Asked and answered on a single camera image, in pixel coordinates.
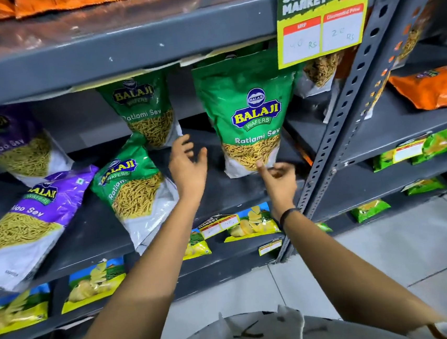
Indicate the person's left hand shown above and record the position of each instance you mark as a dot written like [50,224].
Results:
[182,175]

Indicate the person's right hand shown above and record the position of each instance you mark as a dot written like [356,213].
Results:
[282,189]

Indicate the person's right thumb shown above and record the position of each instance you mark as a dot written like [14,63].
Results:
[263,170]

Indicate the person's left thumb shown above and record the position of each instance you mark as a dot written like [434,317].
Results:
[202,158]

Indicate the large green snack packet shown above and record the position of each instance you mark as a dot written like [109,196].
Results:
[246,94]

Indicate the person's right forearm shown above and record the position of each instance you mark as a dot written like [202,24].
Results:
[344,278]

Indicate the person's left forearm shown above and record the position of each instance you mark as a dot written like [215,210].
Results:
[141,293]

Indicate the black wristband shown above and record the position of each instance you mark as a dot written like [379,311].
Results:
[287,213]

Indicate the yellow shelf price tag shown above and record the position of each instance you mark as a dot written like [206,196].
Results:
[409,150]
[218,225]
[270,247]

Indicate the small green packet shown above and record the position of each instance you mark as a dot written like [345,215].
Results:
[424,186]
[324,227]
[369,210]

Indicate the clear window snack packet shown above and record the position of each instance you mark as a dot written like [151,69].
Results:
[318,71]

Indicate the grey metal shelf rack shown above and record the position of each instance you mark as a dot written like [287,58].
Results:
[384,124]
[117,47]

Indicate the white patterned shirt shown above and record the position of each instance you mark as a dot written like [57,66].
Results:
[263,335]

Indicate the green and yellow price sign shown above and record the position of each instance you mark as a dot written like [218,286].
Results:
[322,12]

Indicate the row of small green packets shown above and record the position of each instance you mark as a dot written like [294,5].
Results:
[441,142]

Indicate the purple snack packet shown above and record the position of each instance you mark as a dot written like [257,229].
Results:
[12,144]
[28,229]

